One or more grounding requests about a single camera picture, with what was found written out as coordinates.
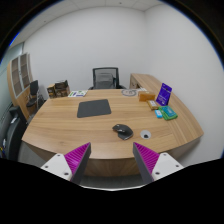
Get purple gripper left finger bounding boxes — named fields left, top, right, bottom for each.
left=42, top=142, right=91, bottom=185

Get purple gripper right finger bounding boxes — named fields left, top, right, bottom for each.
left=133, top=142, right=183, bottom=184

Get dark grey computer mouse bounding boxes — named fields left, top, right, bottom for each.
left=112, top=124, right=133, bottom=140

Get dark grey mouse pad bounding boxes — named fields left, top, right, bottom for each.
left=77, top=99, right=111, bottom=118

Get small blue box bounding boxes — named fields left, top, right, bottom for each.
left=155, top=110, right=163, bottom=118

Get green flat box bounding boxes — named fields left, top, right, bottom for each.
left=159, top=106, right=178, bottom=120

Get small tan snack packet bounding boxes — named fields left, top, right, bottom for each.
left=147, top=100, right=158, bottom=110

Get brown wooden box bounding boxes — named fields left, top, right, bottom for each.
left=138, top=91, right=155, bottom=102

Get white printed leaflet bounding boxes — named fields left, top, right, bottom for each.
left=68, top=90, right=88, bottom=97

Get black chair at left edge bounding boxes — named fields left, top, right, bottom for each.
left=0, top=106, right=27, bottom=161

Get black side chair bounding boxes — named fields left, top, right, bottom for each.
left=26, top=80, right=44, bottom=109

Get dark brown organizer boxes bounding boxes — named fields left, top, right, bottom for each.
left=47, top=80, right=70, bottom=98

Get wooden side return desk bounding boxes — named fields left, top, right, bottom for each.
left=129, top=73, right=162, bottom=93

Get black mesh office chair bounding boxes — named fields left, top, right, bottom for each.
left=90, top=67, right=124, bottom=90

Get wooden bookshelf cabinet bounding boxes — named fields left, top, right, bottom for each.
left=7, top=53, right=33, bottom=119

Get silver cable grommet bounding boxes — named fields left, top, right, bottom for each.
left=140, top=130, right=151, bottom=139

